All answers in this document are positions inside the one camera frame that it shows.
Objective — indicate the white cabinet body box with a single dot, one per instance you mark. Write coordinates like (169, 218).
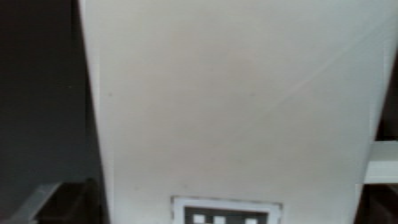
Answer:
(382, 165)

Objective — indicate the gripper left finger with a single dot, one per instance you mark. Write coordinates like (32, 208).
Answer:
(61, 204)

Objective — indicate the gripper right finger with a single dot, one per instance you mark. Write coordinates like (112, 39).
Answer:
(377, 211)

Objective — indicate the white cabinet top block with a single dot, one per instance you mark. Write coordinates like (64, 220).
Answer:
(238, 85)

